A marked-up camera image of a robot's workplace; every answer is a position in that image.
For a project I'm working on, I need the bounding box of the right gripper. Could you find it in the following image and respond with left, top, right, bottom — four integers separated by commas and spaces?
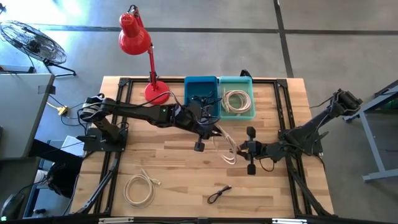
235, 126, 269, 176

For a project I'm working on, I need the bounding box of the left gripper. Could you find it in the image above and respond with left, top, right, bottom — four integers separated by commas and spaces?
169, 102, 223, 153

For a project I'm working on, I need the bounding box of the white USB cable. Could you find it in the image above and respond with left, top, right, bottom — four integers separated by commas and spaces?
211, 123, 239, 166
123, 168, 162, 209
221, 87, 252, 114

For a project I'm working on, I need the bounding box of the black looped USB cable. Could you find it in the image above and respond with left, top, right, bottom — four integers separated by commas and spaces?
190, 94, 208, 106

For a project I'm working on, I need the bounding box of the teal plastic bin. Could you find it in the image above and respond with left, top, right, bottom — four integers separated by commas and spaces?
218, 76, 257, 121

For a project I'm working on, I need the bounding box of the blue plastic bin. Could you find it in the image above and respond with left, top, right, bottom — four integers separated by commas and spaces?
183, 75, 220, 121

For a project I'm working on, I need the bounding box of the red desk lamp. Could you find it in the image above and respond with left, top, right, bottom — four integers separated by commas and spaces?
118, 4, 171, 106

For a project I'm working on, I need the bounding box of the white box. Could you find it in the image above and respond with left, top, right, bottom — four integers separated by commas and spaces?
60, 135, 85, 157

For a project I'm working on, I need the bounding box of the black floor equipment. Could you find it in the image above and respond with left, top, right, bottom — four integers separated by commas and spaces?
27, 138, 86, 200

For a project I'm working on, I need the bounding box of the grey side table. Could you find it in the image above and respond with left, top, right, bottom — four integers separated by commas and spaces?
0, 72, 56, 160

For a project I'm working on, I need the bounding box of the black floor fan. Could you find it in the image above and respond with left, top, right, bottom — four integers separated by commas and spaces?
0, 20, 77, 78

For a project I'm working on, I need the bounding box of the black device with LED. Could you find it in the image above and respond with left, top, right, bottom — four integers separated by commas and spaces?
0, 193, 25, 222

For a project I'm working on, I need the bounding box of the right gripper black wire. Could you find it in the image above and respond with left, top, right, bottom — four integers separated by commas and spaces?
258, 156, 276, 172

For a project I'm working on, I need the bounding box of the silver metal bracket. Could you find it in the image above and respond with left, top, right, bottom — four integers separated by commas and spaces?
98, 217, 135, 224
271, 218, 308, 224

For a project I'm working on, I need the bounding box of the black metal table frame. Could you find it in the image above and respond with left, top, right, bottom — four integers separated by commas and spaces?
74, 77, 335, 218

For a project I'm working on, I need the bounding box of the grey metal table frame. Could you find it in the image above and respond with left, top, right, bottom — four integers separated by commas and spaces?
343, 79, 398, 183

